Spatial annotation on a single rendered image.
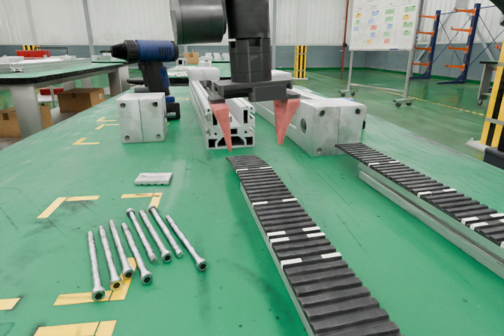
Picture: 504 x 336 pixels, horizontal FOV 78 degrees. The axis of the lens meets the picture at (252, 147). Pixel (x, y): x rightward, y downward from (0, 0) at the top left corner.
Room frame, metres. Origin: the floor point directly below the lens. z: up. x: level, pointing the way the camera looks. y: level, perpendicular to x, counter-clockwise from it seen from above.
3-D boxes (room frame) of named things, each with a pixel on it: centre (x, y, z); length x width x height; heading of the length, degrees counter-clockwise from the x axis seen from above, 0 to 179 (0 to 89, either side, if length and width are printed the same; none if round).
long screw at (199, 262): (0.28, 0.07, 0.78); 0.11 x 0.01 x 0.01; 32
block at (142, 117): (0.70, 0.23, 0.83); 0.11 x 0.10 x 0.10; 101
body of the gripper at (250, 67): (0.45, 0.00, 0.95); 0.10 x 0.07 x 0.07; 104
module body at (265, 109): (1.04, -0.05, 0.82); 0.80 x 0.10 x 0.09; 13
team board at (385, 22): (6.19, -2.41, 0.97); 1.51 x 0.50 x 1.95; 27
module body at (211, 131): (1.00, 0.13, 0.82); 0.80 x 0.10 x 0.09; 13
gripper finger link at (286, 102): (0.45, -0.03, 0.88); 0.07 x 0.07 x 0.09; 14
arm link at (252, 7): (0.44, 0.01, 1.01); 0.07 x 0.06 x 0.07; 109
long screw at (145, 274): (0.27, 0.12, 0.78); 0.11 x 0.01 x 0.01; 32
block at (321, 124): (0.61, -0.16, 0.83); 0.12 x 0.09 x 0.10; 103
